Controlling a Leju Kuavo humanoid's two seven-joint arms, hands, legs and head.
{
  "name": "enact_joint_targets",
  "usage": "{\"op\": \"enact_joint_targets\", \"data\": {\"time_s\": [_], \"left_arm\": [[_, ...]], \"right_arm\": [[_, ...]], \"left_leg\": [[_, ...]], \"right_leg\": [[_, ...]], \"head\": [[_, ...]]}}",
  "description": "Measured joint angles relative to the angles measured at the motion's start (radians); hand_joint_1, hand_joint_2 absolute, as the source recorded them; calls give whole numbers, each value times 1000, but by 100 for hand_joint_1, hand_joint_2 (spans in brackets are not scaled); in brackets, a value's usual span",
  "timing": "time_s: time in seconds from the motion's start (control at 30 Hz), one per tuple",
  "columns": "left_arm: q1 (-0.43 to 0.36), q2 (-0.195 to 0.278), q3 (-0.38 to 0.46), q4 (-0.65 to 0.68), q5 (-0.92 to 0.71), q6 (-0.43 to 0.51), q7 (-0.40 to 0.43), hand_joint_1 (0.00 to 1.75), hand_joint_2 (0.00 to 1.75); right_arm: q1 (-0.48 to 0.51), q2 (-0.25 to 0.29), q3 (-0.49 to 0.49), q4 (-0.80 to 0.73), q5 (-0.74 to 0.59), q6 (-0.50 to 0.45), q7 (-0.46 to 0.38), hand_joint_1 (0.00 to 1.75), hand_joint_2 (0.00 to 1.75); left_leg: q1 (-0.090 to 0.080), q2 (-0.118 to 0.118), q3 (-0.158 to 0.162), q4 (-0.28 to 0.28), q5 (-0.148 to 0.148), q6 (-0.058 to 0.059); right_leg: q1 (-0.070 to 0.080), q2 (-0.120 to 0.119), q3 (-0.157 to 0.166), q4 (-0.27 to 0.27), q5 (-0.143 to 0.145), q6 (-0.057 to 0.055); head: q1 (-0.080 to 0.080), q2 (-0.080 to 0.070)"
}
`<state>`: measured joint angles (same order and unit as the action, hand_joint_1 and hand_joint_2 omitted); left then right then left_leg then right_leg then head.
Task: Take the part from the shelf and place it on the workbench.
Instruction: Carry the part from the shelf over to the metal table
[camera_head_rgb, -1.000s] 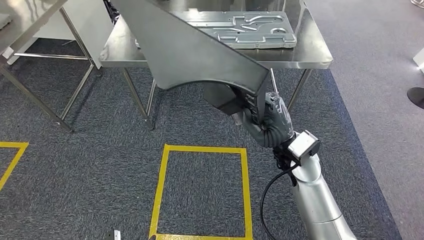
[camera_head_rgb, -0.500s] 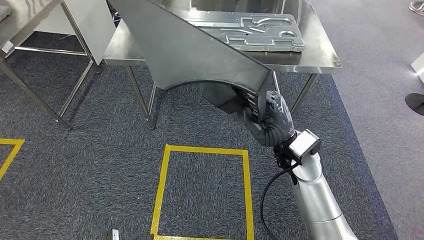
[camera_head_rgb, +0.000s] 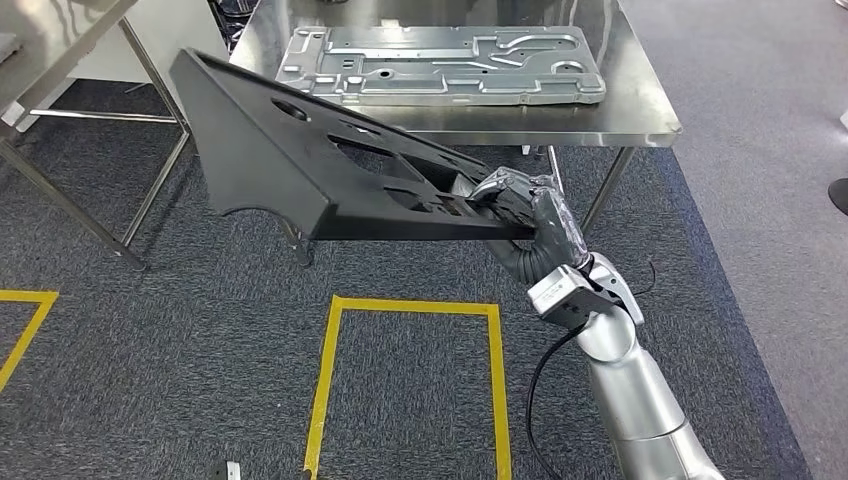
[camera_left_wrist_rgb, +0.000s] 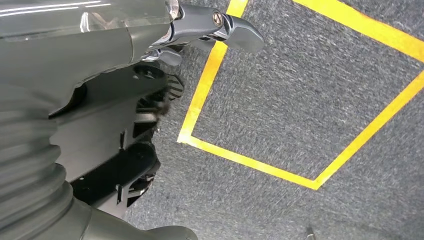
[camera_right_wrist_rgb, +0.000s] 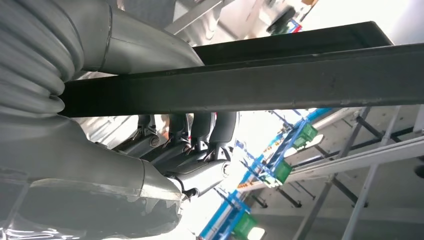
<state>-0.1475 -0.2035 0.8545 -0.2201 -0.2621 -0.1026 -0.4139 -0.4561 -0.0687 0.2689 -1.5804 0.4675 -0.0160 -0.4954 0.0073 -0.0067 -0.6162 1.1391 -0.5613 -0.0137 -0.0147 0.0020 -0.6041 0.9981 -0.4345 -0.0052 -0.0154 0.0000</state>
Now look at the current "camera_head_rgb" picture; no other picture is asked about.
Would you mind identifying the black plastic car trim part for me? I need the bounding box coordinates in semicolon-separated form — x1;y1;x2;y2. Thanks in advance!
168;47;539;243

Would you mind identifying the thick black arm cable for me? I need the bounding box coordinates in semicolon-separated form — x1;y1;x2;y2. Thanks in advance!
525;324;591;480

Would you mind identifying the thin black wire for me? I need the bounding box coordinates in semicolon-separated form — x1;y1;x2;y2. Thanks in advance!
625;259;658;298

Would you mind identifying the black tangled bundle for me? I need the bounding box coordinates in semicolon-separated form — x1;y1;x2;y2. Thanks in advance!
207;0;263;56

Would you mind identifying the stainless steel workbench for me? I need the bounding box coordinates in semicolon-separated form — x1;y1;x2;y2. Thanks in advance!
228;0;684;268

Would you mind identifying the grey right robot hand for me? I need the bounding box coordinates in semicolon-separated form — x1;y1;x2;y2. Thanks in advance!
466;165;591;266

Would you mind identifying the stainless steel table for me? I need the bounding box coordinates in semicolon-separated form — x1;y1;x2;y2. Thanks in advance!
0;0;195;273

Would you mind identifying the stamped grey metal panel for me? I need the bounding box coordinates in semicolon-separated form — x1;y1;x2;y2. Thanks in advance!
274;25;608;109

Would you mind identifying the white board panel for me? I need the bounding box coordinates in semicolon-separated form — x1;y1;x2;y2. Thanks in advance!
13;0;230;134

